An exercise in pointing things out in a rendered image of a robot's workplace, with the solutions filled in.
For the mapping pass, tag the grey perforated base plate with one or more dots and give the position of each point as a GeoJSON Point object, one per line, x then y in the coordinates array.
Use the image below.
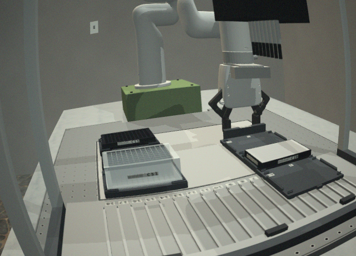
{"type": "Point", "coordinates": [324, 242]}

